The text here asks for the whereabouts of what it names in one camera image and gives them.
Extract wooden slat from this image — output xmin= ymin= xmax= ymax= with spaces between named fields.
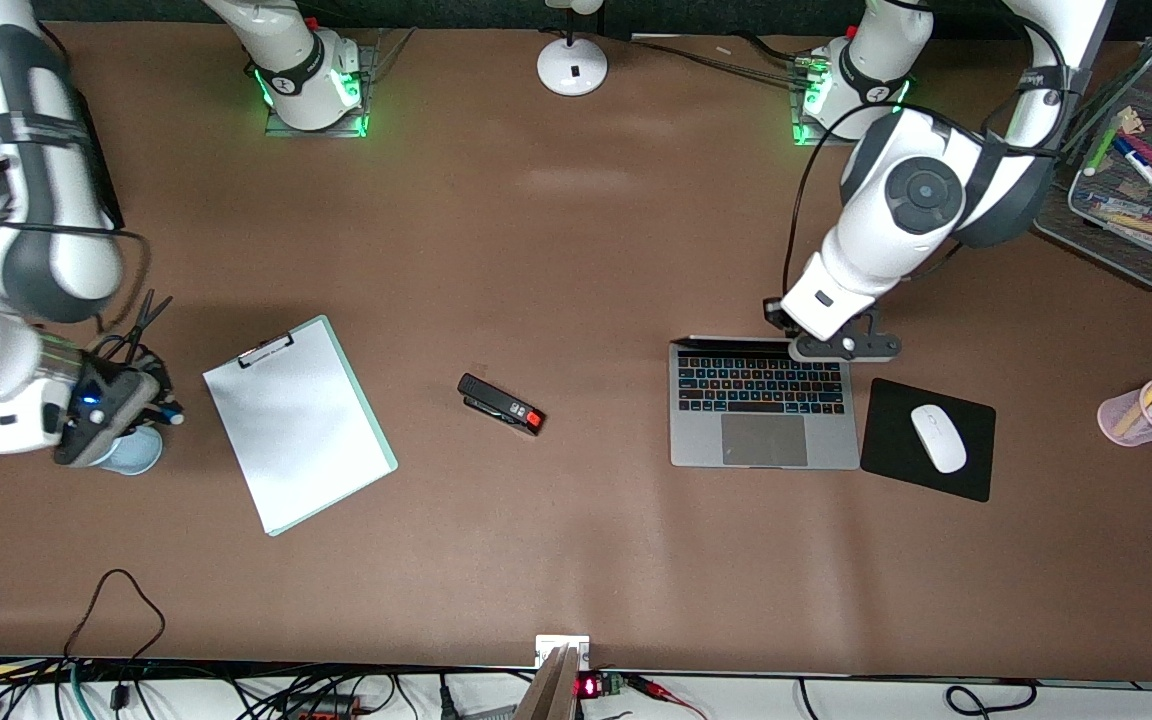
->
xmin=514 ymin=645 xmax=582 ymax=720

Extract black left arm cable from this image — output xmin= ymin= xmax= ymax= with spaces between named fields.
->
xmin=782 ymin=15 xmax=1074 ymax=296

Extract black scissors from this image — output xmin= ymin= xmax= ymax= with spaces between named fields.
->
xmin=86 ymin=290 xmax=175 ymax=366

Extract black looped table cable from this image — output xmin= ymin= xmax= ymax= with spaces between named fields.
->
xmin=64 ymin=568 xmax=167 ymax=701

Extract green marker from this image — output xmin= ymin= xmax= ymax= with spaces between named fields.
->
xmin=1084 ymin=118 xmax=1135 ymax=178

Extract white marker with blue cap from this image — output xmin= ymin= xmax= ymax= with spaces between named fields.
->
xmin=1114 ymin=137 xmax=1152 ymax=210

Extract silver laptop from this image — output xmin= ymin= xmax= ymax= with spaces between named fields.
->
xmin=669 ymin=335 xmax=861 ymax=471

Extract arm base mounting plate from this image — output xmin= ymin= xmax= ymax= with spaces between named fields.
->
xmin=789 ymin=50 xmax=912 ymax=147
xmin=264 ymin=45 xmax=382 ymax=139

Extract white computer mouse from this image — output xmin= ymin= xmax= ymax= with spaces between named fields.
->
xmin=910 ymin=404 xmax=968 ymax=474

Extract black mouse pad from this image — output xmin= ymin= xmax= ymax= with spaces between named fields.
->
xmin=859 ymin=378 xmax=997 ymax=503

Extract black wire mesh tray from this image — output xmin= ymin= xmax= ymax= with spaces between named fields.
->
xmin=1033 ymin=45 xmax=1152 ymax=293

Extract pink mesh pen cup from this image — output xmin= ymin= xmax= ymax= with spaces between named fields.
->
xmin=1098 ymin=378 xmax=1152 ymax=447

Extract green clipboard with metal clip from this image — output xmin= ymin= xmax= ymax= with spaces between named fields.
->
xmin=202 ymin=315 xmax=399 ymax=537

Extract light blue cup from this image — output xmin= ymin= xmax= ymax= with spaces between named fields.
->
xmin=96 ymin=425 xmax=165 ymax=477

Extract black stapler with red end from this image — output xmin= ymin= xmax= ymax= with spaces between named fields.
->
xmin=457 ymin=373 xmax=546 ymax=437

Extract black flat box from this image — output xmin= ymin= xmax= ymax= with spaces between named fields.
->
xmin=0 ymin=68 xmax=127 ymax=233

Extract white paper sheet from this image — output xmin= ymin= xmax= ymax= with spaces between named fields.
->
xmin=204 ymin=322 xmax=392 ymax=531

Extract black power strip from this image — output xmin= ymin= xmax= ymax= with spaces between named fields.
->
xmin=276 ymin=695 xmax=367 ymax=720

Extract white lamp base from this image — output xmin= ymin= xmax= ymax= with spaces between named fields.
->
xmin=536 ymin=0 xmax=609 ymax=98

